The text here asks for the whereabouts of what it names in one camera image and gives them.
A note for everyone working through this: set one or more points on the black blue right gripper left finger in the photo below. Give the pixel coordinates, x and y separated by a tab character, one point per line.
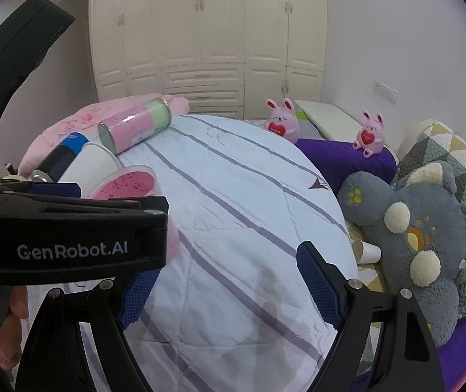
54	357

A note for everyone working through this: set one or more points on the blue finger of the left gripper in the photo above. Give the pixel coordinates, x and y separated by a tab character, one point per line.
54	189

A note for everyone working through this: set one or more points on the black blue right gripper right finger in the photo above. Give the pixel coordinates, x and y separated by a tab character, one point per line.
406	358

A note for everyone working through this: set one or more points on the pink clear plastic cup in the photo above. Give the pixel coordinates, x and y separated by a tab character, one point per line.
131	226

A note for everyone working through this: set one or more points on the white paper cup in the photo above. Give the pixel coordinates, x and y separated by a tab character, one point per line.
92	165

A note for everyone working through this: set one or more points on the small paper cup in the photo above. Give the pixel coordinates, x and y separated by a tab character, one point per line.
366	253

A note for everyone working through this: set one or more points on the person's hand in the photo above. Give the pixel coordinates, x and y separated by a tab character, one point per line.
10	331

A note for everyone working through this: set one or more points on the black blue drink can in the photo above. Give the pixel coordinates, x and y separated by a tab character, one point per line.
59	159

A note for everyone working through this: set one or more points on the pink folded blanket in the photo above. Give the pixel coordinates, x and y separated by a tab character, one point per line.
85	122

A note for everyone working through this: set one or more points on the pink green cylinder can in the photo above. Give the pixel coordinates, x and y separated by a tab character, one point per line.
126	129

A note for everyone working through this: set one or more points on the grey plush toy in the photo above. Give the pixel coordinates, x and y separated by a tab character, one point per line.
420	228

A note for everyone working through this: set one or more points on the white striped quilt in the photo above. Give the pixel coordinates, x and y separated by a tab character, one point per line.
230	311

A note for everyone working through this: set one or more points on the purple cushion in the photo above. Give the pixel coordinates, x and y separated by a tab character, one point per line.
338	160

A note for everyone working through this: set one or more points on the cream wardrobe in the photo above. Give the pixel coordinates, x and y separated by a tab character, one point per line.
227	57

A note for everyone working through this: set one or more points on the pink bunny toy left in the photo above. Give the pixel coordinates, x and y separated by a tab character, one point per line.
283	120

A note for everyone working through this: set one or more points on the pink bunny toy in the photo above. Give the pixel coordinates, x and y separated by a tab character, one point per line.
371	137
283	120

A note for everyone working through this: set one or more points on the pink bunny toy right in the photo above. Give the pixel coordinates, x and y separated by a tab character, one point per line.
371	137

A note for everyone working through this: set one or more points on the white low shelf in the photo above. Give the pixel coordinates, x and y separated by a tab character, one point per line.
331	122

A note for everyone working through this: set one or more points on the white wall socket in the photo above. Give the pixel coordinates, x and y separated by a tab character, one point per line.
386	92

